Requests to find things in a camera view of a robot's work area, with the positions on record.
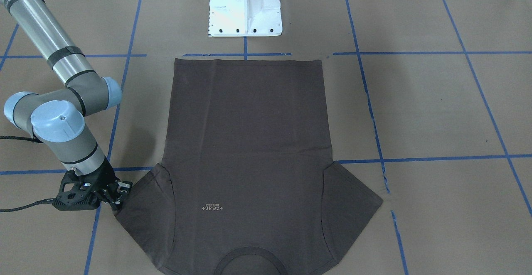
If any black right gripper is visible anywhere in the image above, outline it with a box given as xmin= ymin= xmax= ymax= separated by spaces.
xmin=53 ymin=160 xmax=133 ymax=212

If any dark brown t-shirt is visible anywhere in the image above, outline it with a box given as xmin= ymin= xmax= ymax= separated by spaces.
xmin=116 ymin=59 xmax=383 ymax=275

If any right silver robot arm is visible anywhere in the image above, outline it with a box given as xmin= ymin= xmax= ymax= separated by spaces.
xmin=1 ymin=0 xmax=132 ymax=211

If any white pedestal column base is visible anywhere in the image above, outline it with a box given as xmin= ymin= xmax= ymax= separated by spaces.
xmin=208 ymin=0 xmax=283 ymax=37

